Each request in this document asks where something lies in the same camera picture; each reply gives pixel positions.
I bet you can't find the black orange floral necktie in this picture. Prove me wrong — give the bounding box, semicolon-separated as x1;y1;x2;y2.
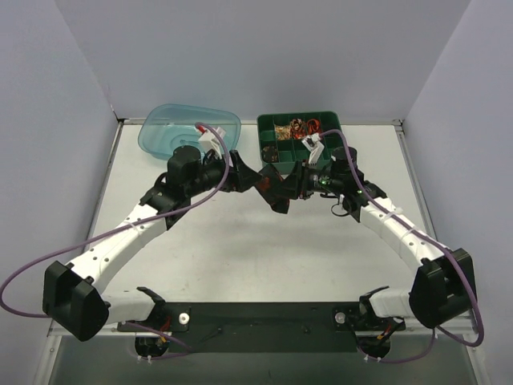
255;164;290;214

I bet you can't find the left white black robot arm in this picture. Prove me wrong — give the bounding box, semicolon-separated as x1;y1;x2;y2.
42;146;263;342

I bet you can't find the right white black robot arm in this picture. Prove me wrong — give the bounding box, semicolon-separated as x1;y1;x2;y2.
284;148;475;328

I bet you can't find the dark rolled tie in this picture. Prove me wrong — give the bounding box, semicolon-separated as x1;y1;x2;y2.
261;145;279;164

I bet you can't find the green compartment organizer tray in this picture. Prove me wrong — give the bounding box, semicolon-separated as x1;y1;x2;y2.
256;111;341;175

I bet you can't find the teal transparent plastic tub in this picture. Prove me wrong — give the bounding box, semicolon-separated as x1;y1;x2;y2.
138;104;241;160

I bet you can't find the beige patterned rolled tie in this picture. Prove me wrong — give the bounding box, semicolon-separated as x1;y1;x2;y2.
274;124;292;141

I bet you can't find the red black rolled tie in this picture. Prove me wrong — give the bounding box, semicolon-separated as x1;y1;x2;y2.
289;118;307;140

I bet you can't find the orange red rolled tie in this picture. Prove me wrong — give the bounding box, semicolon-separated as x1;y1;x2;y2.
306;118;323;136

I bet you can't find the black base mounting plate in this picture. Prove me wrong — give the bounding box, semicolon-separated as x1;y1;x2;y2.
117;302;406;354

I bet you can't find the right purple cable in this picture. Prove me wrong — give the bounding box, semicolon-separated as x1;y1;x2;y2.
318;128;485;364

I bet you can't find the purple cable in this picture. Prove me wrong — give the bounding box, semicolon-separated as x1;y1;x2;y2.
318;128;485;364
0;122;233;360

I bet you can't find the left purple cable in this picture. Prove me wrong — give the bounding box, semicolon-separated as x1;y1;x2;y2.
0;122;233;360

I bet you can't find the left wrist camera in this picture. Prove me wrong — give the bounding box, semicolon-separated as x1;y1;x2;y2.
196;126;226;158

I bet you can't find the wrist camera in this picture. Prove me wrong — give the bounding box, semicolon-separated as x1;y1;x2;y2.
196;126;226;158
301;133;325;165

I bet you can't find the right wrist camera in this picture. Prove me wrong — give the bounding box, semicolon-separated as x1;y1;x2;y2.
301;133;325;165

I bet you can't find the aluminium extrusion rail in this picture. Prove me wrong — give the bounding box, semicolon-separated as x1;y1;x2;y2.
46;314;477;338

